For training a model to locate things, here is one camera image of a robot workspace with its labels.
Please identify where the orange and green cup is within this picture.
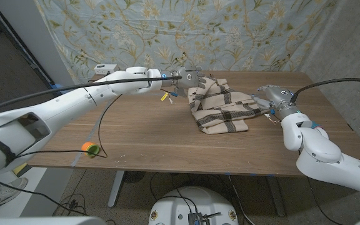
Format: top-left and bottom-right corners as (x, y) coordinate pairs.
(81, 141), (101, 159)

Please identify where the black floor cable bundle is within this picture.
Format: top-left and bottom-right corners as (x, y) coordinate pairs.
(53, 193), (87, 217)

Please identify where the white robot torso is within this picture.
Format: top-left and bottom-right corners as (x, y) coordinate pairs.
(148, 186), (239, 225)

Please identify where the white power strip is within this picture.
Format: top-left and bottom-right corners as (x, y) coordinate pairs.
(93, 64), (118, 76)

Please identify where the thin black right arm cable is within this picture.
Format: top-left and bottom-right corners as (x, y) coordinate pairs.
(306, 177), (336, 225)

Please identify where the dark round floor object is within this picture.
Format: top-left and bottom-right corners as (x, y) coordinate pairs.
(123, 171), (146, 184)

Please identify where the white table leg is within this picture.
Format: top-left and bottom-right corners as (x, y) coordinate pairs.
(107, 170), (126, 209)

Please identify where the beige plaid scarf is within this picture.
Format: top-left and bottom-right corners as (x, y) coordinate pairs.
(187, 76), (270, 136)

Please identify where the floral printed backdrop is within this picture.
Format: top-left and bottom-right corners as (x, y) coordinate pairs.
(32, 0), (339, 91)

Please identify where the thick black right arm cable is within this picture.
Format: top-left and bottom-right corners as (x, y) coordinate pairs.
(291, 77), (360, 103)

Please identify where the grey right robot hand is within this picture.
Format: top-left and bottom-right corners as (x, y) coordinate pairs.
(251, 84), (301, 121)

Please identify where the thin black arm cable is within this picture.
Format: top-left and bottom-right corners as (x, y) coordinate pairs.
(0, 93), (124, 216)
(306, 177), (336, 225)

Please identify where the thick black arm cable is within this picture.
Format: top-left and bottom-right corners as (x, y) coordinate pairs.
(291, 77), (360, 103)
(0, 74), (183, 116)

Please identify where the grey table leg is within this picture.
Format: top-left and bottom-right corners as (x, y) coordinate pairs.
(267, 176), (287, 218)

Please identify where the grey white sneaker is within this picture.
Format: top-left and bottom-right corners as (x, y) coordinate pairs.
(0, 177), (28, 217)

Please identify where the black yellow slipper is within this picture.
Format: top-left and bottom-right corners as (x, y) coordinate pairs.
(12, 162), (31, 176)

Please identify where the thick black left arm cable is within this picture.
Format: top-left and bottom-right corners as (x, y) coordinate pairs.
(0, 74), (183, 116)

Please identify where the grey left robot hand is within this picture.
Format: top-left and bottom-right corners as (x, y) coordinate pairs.
(161, 66), (208, 98)

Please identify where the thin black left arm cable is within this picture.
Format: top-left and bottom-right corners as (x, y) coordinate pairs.
(0, 93), (124, 216)

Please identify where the grey floor cable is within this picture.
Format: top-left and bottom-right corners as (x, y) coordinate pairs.
(227, 174), (256, 225)

